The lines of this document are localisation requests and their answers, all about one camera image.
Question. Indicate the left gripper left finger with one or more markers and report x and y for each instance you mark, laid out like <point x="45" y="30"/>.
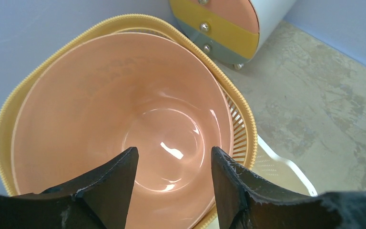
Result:
<point x="98" y="199"/>

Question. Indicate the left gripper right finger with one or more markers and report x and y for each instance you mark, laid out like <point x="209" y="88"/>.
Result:
<point x="245" y="200"/>

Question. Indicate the white perforated basket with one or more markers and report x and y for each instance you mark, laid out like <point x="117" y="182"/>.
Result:
<point x="280" y="171"/>

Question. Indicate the yellow slatted bin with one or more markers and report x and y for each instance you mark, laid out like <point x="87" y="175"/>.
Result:
<point x="233" y="104"/>

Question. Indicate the orange plastic bucket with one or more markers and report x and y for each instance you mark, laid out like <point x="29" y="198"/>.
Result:
<point x="107" y="104"/>

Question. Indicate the white cylinder orange-yellow face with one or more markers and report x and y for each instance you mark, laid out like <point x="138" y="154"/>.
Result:
<point x="230" y="31"/>

